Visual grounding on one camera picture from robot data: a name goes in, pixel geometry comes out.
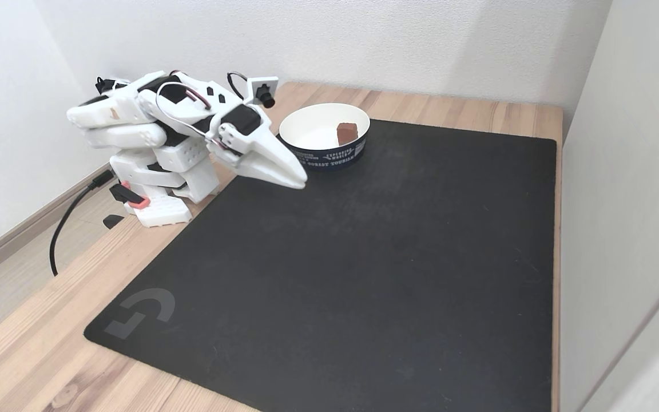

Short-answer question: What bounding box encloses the beige baseboard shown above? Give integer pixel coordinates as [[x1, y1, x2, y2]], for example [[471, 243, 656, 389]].
[[0, 163, 113, 290]]

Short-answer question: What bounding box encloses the black camera cable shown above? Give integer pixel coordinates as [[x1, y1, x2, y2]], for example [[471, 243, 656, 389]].
[[227, 71, 250, 98]]

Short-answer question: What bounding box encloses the black power adapter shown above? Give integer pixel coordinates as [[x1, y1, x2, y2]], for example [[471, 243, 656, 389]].
[[95, 76, 130, 95]]

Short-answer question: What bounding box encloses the small wrist camera white mount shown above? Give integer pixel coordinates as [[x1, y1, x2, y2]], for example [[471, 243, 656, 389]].
[[248, 76, 280, 109]]

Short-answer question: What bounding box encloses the black orange table clamp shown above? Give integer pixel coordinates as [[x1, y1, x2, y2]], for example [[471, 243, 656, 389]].
[[102, 180, 150, 230]]

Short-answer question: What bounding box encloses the black desk mat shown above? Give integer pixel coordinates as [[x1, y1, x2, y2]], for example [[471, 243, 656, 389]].
[[84, 119, 558, 412]]

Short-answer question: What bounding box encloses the brown cube toy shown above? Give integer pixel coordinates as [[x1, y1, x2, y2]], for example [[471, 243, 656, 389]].
[[336, 122, 359, 146]]

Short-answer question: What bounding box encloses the thick black power cable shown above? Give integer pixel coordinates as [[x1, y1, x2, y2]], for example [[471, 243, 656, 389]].
[[49, 169, 116, 277]]

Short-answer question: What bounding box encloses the white navy paper bowl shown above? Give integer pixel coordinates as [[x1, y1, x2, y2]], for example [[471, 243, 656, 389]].
[[279, 103, 371, 171]]

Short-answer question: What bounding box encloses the white cabinet side panel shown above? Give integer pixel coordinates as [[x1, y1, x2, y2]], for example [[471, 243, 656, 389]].
[[559, 0, 659, 412]]

